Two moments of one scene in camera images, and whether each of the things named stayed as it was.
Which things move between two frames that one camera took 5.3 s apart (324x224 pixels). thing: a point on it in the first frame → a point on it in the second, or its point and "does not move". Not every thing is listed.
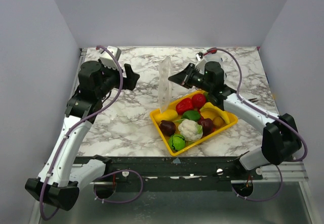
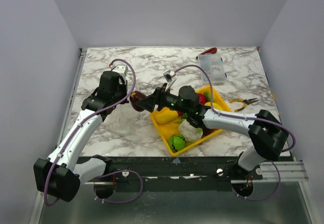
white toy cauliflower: [190, 130] does not move
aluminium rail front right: [291, 171] does not move
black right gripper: [189, 75] → [157, 98]
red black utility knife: [212, 50] does not move
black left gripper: [129, 82] → [124, 87]
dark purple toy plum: [167, 127] → [135, 96]
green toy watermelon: [176, 142] does not move
